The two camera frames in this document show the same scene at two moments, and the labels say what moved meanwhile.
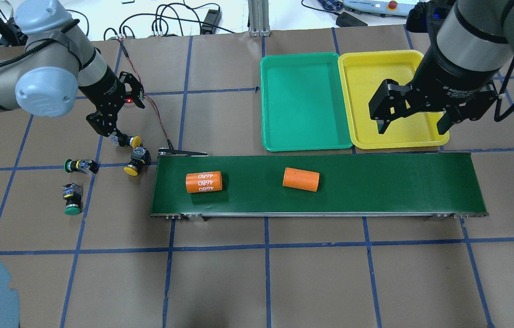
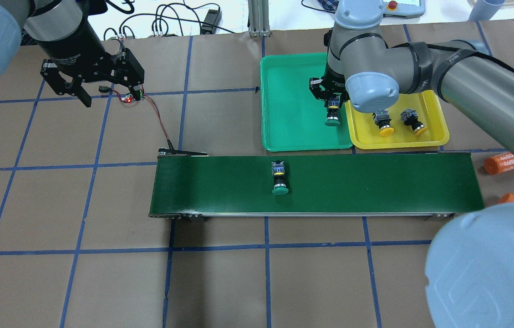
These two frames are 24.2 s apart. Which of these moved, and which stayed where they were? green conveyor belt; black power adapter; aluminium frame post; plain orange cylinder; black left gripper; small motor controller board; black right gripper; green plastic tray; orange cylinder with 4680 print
Moved: plain orange cylinder; black left gripper; black right gripper; orange cylinder with 4680 print
Stayed: green plastic tray; black power adapter; green conveyor belt; small motor controller board; aluminium frame post
